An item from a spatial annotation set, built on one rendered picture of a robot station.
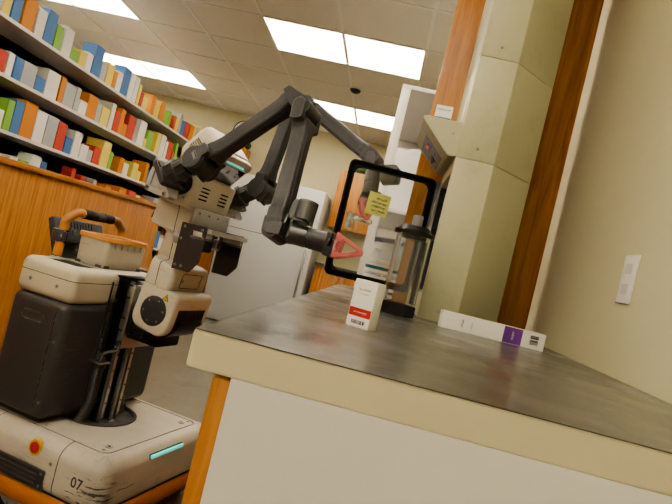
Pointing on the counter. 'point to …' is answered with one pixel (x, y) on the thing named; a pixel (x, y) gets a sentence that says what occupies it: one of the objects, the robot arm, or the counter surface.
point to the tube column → (524, 35)
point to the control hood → (441, 139)
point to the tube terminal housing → (485, 191)
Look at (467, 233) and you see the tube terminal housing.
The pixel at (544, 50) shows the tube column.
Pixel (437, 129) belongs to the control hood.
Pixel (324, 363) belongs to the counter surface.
